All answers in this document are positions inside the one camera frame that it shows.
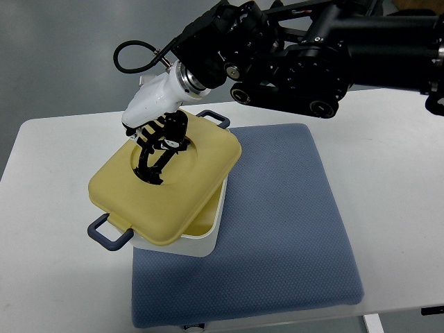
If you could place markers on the blue grey cushion mat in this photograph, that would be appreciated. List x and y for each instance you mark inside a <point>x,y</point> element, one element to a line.
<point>281,246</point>

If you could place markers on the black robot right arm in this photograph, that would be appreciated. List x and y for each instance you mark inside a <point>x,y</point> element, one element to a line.
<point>300,58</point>

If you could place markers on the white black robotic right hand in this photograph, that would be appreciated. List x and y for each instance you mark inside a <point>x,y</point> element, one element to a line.
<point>161,94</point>

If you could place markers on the black table edge bracket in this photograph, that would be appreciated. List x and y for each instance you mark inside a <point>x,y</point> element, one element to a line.
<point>428,311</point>

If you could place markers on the white table leg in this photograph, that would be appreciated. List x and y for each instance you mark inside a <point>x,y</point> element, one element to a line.
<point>373,323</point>

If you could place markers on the yellow storage box lid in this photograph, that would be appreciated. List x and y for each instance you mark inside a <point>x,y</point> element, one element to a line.
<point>159,184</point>

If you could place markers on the white storage box base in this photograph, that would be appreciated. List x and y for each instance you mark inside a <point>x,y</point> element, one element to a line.
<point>199,239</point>

